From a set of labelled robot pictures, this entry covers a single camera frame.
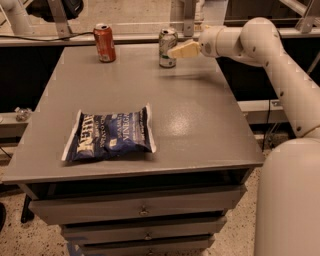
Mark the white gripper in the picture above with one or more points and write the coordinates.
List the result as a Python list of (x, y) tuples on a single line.
[(207, 42)]

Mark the green white 7up can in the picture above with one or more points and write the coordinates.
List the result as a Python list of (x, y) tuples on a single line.
[(168, 38)]

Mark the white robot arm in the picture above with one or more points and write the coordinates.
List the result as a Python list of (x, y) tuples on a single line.
[(288, 195)]

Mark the red orange soda can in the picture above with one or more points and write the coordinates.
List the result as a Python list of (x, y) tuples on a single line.
[(104, 45)]

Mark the blue kettle chip bag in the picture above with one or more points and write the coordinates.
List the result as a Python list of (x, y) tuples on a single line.
[(102, 137)]

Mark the grey drawer cabinet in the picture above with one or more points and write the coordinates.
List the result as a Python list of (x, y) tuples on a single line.
[(132, 159)]

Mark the top grey drawer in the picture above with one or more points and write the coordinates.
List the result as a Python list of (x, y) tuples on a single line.
[(137, 205)]

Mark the grey drawer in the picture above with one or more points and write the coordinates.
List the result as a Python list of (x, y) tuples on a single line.
[(137, 205), (148, 248), (145, 230)]

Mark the black object top left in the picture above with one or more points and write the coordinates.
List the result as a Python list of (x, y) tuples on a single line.
[(43, 9)]

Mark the crumpled clear plastic object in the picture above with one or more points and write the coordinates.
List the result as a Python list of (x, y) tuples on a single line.
[(22, 114)]

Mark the bottom grey drawer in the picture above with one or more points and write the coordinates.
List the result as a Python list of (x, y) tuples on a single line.
[(148, 248)]

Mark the middle grey drawer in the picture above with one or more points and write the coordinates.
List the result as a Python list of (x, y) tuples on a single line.
[(145, 230)]

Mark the grey metal rail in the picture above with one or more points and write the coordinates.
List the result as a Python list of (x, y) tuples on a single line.
[(228, 34)]

